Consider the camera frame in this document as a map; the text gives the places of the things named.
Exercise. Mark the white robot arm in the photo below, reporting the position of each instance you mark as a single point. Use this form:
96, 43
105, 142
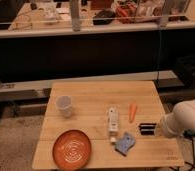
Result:
180, 119

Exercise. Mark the white remote controller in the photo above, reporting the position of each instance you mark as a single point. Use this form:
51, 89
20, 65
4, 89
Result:
113, 121

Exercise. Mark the clear plastic cup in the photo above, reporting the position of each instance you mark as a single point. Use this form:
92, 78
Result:
64, 105

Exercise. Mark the orange carrot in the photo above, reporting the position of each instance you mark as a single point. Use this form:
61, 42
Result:
133, 110

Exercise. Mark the small white cube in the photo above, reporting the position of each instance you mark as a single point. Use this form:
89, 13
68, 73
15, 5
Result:
113, 140

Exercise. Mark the blue grey sponge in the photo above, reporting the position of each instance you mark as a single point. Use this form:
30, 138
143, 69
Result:
125, 143

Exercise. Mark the orange ceramic plate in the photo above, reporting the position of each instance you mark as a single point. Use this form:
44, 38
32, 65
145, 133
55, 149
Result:
72, 150

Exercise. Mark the black bag on shelf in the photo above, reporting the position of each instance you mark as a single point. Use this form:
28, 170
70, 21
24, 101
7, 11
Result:
103, 17

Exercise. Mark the orange tool on shelf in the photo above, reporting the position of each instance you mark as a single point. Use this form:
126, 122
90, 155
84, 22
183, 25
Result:
126, 14

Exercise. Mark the black power adapter box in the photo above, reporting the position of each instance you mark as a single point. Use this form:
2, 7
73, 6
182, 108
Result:
189, 134

